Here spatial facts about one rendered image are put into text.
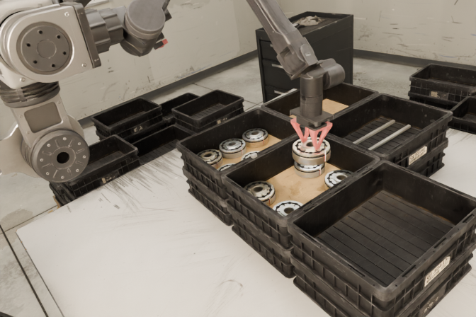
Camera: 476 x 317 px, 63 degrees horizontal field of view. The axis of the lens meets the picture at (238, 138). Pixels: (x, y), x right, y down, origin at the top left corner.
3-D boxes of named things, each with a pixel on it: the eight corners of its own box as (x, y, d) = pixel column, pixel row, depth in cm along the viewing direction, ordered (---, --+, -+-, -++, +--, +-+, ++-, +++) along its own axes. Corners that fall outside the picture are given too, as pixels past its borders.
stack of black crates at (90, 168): (95, 248, 214) (68, 182, 192) (76, 225, 235) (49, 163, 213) (157, 211, 235) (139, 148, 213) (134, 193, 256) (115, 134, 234)
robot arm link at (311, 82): (295, 71, 97) (312, 76, 93) (314, 64, 100) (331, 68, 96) (295, 97, 100) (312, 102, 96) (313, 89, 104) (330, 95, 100)
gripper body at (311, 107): (307, 110, 108) (307, 84, 104) (333, 121, 100) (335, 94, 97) (289, 117, 105) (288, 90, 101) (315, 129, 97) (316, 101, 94)
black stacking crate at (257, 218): (287, 255, 103) (283, 223, 98) (224, 205, 126) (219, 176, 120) (380, 190, 122) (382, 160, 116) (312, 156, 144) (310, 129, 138)
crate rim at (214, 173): (219, 181, 121) (218, 175, 120) (175, 148, 143) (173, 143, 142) (311, 134, 139) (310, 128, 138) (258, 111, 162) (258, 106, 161)
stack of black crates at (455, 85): (482, 136, 260) (495, 72, 239) (463, 155, 244) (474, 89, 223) (423, 121, 288) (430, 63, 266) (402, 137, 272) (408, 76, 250)
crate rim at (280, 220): (284, 229, 99) (283, 221, 97) (219, 181, 121) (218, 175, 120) (382, 165, 117) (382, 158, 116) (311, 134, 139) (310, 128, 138)
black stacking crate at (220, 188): (224, 204, 126) (219, 176, 120) (180, 170, 148) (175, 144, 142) (311, 156, 144) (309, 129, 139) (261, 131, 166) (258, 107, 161)
